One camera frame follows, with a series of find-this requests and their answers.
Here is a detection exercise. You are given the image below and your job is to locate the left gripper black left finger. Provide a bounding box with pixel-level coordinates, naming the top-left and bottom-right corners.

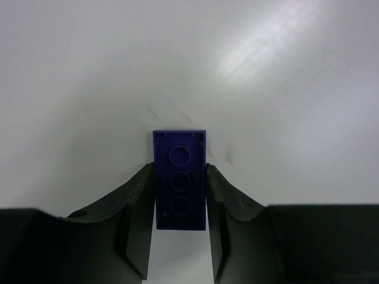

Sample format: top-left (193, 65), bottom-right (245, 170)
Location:
top-left (1, 163), bottom-right (156, 283)

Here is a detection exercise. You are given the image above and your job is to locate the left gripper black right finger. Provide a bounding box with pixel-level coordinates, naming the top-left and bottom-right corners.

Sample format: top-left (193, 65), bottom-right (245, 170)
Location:
top-left (206, 165), bottom-right (378, 283)

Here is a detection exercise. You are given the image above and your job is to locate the blue lego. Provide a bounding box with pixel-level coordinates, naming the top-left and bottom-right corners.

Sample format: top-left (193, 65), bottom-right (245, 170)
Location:
top-left (152, 130), bottom-right (206, 231)

